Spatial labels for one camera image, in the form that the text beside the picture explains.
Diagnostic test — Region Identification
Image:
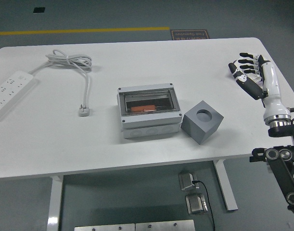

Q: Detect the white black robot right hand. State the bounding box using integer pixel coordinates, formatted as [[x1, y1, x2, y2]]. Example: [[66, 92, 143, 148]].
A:
[[228, 51, 291, 121]]

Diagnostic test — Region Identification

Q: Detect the smoky transparent box lid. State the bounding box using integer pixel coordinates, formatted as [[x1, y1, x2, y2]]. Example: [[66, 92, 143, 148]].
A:
[[119, 89, 180, 114]]

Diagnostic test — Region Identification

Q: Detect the orange cylindrical battery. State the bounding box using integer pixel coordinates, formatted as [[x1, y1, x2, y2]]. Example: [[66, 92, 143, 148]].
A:
[[130, 105, 157, 113]]

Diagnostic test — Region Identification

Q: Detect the grey cube battery holder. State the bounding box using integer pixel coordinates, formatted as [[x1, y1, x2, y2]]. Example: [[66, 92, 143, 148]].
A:
[[181, 100, 224, 145]]

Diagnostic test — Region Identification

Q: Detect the metal floor socket box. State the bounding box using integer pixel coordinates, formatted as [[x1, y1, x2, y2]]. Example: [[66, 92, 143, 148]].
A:
[[178, 170, 198, 192], [185, 193, 208, 215]]

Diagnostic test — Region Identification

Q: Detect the white socket module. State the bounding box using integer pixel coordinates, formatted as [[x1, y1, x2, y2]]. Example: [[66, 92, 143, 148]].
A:
[[247, 72, 262, 84]]

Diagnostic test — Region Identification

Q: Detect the dark floor sign mat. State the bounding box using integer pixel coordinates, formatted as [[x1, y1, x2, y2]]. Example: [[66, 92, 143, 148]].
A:
[[170, 29, 211, 41]]

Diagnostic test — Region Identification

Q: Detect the yellow floor tape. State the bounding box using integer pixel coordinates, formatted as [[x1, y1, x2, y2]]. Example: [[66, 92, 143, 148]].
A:
[[0, 26, 170, 36]]

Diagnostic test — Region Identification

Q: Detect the white power strip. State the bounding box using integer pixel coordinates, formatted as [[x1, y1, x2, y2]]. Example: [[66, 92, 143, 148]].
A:
[[0, 70, 34, 122]]

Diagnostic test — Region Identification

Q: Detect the black floor cable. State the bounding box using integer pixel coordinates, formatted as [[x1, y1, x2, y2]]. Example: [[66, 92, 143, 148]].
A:
[[192, 180, 216, 231]]

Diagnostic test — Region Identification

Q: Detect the grey plastic enclosure box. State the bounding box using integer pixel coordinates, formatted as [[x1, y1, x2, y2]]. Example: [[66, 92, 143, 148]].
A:
[[117, 83, 183, 140]]

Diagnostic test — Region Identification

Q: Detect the metal base plate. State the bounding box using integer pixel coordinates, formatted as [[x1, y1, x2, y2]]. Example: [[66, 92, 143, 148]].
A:
[[135, 219, 195, 231], [74, 223, 136, 231]]

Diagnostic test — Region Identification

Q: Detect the white power cable with plug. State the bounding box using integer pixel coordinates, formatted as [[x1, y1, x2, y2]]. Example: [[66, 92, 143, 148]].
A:
[[28, 49, 93, 117]]

